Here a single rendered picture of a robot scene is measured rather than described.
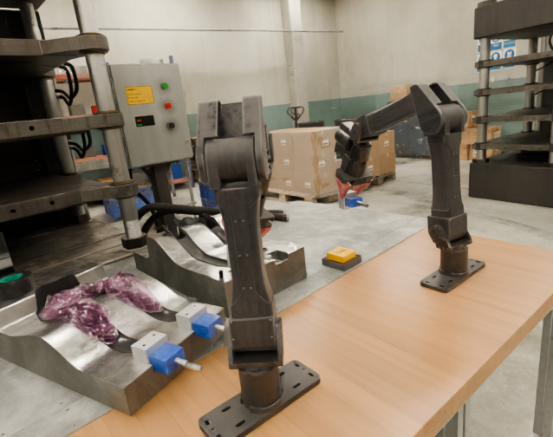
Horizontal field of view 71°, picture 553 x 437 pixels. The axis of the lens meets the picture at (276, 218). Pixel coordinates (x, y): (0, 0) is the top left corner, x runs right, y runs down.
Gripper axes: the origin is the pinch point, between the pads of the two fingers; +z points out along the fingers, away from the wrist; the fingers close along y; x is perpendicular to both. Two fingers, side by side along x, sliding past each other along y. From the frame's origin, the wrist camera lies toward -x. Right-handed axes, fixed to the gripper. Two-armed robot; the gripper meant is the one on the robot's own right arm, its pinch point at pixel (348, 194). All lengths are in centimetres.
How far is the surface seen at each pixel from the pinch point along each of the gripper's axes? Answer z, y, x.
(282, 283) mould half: -0.8, 35.6, 27.2
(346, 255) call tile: -0.8, 15.0, 24.0
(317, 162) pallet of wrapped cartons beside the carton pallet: 186, -151, -257
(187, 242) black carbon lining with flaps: 2, 54, 4
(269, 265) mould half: -6.5, 38.6, 25.4
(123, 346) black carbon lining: -10, 73, 38
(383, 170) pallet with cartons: 239, -282, -281
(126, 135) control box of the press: 5, 63, -64
